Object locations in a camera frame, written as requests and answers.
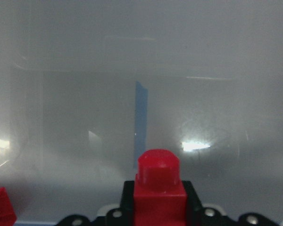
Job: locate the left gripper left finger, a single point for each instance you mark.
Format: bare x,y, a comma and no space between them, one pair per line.
127,199

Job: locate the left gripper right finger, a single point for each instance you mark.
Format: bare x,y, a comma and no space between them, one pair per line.
193,202

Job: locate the red block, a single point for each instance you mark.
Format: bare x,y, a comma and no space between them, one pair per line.
7,214
159,195

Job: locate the red block in box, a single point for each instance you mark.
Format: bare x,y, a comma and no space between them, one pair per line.
7,214

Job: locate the clear plastic storage box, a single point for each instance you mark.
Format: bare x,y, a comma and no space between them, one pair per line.
86,86

